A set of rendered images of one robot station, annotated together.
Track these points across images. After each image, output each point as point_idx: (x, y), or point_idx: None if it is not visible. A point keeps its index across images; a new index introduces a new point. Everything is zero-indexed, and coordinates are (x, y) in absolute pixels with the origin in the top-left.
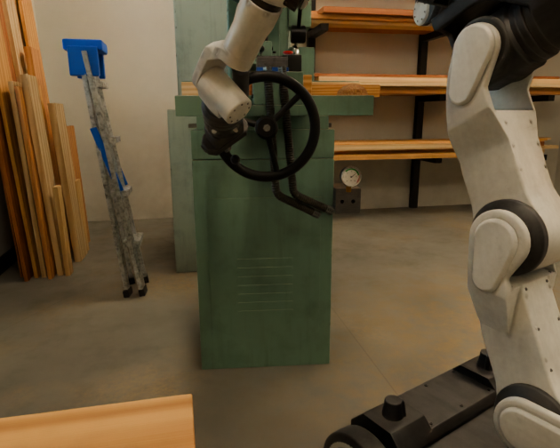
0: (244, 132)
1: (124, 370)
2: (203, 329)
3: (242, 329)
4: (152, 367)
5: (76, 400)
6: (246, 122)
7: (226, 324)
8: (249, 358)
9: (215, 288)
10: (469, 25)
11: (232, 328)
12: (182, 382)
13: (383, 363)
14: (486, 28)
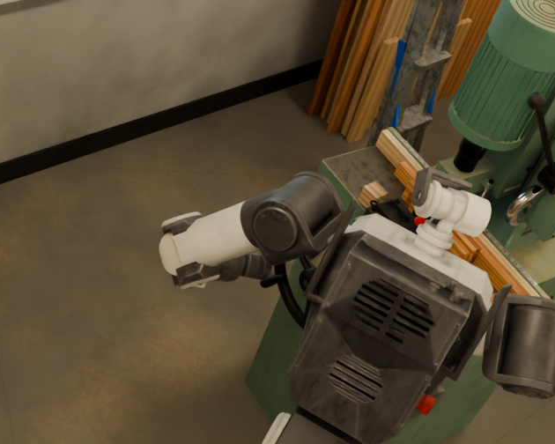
0: (255, 278)
1: (205, 315)
2: (257, 356)
3: (280, 391)
4: (223, 336)
5: (146, 307)
6: (263, 272)
7: (271, 373)
8: (275, 418)
9: (277, 338)
10: (279, 417)
11: (274, 381)
12: (214, 375)
13: None
14: (268, 433)
